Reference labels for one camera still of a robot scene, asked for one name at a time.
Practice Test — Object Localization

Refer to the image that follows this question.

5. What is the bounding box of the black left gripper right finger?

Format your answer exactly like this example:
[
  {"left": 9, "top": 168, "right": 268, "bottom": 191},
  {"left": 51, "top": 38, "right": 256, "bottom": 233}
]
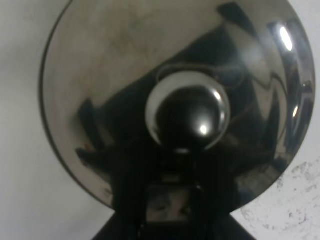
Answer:
[{"left": 196, "top": 150, "right": 254, "bottom": 240}]

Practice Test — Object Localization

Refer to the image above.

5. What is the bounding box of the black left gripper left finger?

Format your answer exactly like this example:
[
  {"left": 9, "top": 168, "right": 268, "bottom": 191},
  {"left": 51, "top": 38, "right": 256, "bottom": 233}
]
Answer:
[{"left": 91, "top": 149, "right": 160, "bottom": 239}]

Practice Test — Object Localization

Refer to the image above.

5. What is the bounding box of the stainless steel teapot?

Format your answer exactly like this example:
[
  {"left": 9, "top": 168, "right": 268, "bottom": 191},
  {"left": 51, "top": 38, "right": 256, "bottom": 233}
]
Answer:
[{"left": 39, "top": 0, "right": 316, "bottom": 223}]

